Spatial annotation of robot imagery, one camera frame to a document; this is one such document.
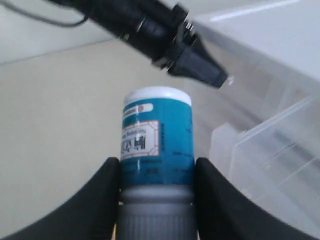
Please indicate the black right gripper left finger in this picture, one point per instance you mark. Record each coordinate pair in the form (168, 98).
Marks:
(90, 214)

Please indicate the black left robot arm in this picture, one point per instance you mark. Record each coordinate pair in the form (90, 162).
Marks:
(120, 17)

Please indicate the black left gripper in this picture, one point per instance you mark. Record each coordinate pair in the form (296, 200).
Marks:
(163, 36)

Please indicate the white plastic drawer cabinet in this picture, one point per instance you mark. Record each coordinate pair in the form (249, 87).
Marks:
(282, 36)

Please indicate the teal label pill bottle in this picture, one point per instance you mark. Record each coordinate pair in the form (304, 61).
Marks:
(156, 200)

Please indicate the translucent top drawer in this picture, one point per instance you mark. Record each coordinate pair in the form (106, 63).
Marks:
(276, 164)

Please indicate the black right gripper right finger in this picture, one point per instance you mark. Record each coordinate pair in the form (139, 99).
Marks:
(224, 213)

